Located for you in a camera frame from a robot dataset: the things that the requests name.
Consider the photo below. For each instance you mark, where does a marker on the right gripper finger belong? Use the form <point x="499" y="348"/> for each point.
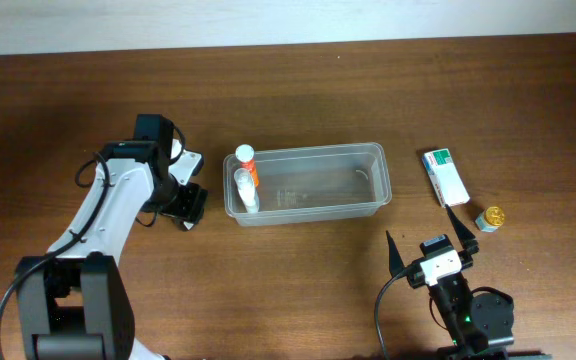
<point x="396" y="264"/>
<point x="464" y="235"/>

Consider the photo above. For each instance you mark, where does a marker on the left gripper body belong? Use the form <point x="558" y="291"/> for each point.
<point x="167" y="195"/>

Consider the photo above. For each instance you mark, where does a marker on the dark bottle white cap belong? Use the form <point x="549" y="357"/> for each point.
<point x="184" y="225"/>

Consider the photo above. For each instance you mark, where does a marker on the white spray bottle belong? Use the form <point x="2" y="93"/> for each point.
<point x="247" y="190"/>

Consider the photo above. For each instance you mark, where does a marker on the orange tablet tube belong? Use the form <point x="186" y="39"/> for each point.
<point x="245" y="155"/>

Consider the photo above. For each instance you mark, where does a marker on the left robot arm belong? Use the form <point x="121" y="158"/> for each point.
<point x="72" y="302"/>

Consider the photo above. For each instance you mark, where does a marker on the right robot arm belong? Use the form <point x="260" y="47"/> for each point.
<point x="479" y="321"/>

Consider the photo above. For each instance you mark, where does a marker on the clear plastic container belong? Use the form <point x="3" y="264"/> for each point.
<point x="310" y="184"/>

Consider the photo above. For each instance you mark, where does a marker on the small jar gold lid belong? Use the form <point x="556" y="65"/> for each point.
<point x="490" y="219"/>

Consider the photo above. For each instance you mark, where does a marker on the white green medicine box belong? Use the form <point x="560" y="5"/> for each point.
<point x="444" y="178"/>

